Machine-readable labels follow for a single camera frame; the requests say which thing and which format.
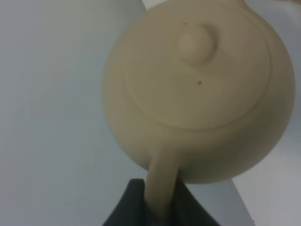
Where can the beige teapot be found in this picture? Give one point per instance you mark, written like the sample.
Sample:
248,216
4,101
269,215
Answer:
196,91

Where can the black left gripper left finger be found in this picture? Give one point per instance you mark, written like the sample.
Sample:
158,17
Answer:
130,210

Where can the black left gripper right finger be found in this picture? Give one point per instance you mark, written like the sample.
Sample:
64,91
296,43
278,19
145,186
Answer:
192,207

